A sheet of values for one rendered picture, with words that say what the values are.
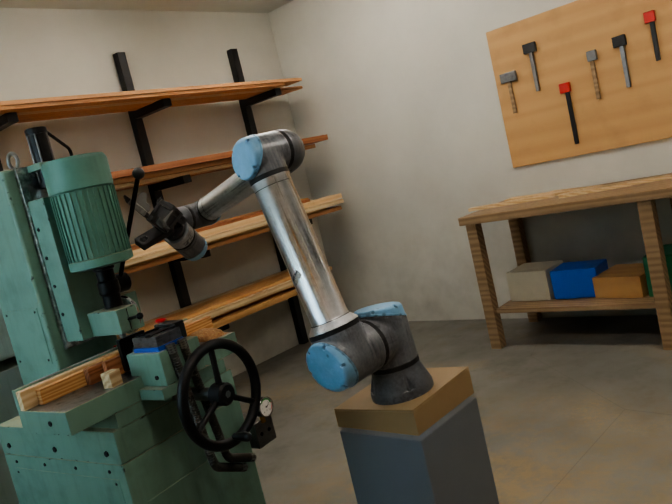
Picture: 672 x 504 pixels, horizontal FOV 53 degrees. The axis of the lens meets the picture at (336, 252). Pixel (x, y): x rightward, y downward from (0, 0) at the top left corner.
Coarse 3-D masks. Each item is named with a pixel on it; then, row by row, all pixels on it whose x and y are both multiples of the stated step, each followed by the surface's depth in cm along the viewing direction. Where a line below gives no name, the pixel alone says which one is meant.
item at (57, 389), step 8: (200, 320) 218; (208, 320) 221; (192, 328) 215; (200, 328) 218; (72, 376) 180; (80, 376) 182; (48, 384) 176; (56, 384) 176; (64, 384) 178; (72, 384) 179; (80, 384) 181; (40, 392) 172; (48, 392) 174; (56, 392) 175; (64, 392) 177; (40, 400) 173; (48, 400) 173
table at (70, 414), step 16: (224, 336) 205; (224, 352) 204; (208, 368) 185; (96, 384) 181; (128, 384) 175; (176, 384) 176; (192, 384) 180; (64, 400) 172; (80, 400) 168; (96, 400) 167; (112, 400) 171; (128, 400) 175; (32, 416) 169; (48, 416) 164; (64, 416) 160; (80, 416) 163; (96, 416) 167; (32, 432) 170; (48, 432) 166; (64, 432) 162
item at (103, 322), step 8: (128, 304) 195; (96, 312) 194; (104, 312) 191; (112, 312) 189; (120, 312) 189; (128, 312) 192; (136, 312) 194; (96, 320) 194; (104, 320) 192; (112, 320) 190; (120, 320) 189; (128, 320) 191; (136, 320) 193; (96, 328) 195; (104, 328) 193; (112, 328) 191; (120, 328) 189; (128, 328) 191; (136, 328) 193; (120, 336) 194
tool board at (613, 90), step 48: (624, 0) 384; (528, 48) 424; (576, 48) 407; (624, 48) 389; (528, 96) 434; (576, 96) 414; (624, 96) 396; (528, 144) 442; (576, 144) 421; (624, 144) 403
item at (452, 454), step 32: (448, 416) 195; (352, 448) 201; (384, 448) 192; (416, 448) 184; (448, 448) 191; (480, 448) 203; (352, 480) 204; (384, 480) 195; (416, 480) 187; (448, 480) 190; (480, 480) 202
